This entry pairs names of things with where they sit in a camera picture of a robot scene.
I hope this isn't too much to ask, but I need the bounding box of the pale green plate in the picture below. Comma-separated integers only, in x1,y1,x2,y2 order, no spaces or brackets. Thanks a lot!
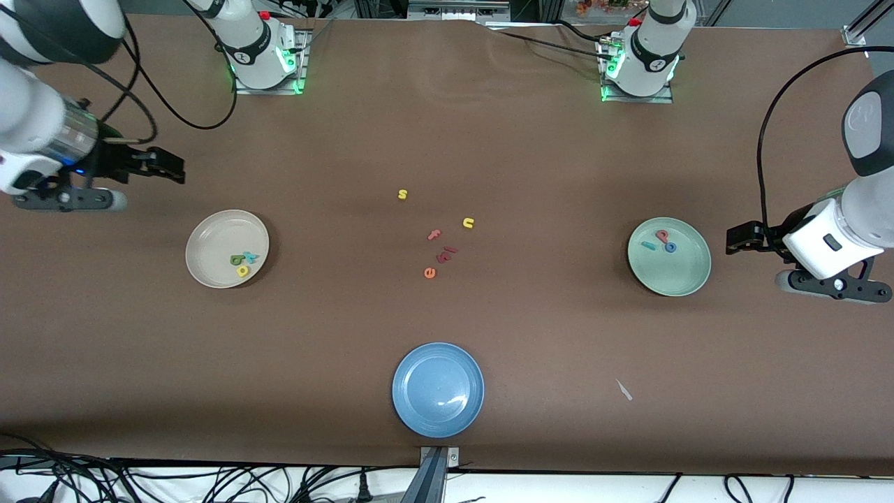
626,217,712,298

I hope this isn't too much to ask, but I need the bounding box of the beige brown plate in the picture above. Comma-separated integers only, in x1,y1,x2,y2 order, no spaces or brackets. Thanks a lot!
185,209,270,289

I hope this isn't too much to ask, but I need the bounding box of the grey metal box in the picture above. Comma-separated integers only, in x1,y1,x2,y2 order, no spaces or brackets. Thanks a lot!
407,0,512,20

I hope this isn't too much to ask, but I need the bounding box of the blue plate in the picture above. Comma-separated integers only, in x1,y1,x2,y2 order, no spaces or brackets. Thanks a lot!
391,342,485,439

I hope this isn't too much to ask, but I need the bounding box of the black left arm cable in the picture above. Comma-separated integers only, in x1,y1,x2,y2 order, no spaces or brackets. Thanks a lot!
756,45,894,235

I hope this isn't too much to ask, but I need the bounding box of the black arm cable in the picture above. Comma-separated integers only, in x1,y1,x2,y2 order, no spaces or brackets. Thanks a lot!
756,45,894,235
91,0,238,144

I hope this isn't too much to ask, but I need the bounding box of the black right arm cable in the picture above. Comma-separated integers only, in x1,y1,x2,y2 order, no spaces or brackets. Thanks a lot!
91,0,238,144

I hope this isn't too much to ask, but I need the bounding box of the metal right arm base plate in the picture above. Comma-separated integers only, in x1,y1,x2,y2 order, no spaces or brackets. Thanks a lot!
232,28,309,95

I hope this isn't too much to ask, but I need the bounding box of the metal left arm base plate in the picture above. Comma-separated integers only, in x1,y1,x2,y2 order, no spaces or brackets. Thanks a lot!
599,35,675,104

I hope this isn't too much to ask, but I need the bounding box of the aluminium frame profile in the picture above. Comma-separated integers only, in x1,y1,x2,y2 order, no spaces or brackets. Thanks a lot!
842,0,894,48

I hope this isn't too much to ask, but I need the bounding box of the black table cable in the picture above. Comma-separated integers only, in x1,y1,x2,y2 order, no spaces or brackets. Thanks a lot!
489,20,615,60

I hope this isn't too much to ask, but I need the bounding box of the black floor cable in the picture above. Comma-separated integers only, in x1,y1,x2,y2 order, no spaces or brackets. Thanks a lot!
0,433,112,503

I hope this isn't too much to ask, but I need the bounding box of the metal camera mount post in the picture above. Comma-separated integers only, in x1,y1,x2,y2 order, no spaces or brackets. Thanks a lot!
402,446,462,503

